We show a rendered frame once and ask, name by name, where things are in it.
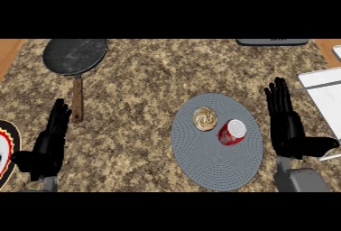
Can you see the white tiered shelf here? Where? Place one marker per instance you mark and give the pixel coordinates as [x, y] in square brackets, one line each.
[327, 96]

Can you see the beige swirl cupcake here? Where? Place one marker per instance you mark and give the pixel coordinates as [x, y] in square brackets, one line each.
[204, 118]

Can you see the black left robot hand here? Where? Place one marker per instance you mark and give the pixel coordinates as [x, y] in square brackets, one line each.
[48, 147]

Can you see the pale flat object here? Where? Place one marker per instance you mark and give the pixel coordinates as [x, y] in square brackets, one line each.
[337, 52]

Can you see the dark grey appliance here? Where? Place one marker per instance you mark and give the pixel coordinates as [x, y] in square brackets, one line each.
[272, 41]

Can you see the grey round placemat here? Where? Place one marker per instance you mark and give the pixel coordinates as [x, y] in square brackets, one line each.
[218, 141]

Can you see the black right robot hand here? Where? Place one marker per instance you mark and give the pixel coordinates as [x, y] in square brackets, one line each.
[289, 126]

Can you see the red can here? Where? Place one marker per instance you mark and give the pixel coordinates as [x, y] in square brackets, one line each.
[233, 132]

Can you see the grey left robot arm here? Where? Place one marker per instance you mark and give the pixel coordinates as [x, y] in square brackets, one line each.
[49, 185]

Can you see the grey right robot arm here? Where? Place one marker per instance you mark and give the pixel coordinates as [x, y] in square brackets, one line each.
[297, 177]

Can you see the black red yellow patterned plate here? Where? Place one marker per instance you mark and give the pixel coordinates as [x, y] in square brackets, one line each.
[5, 150]

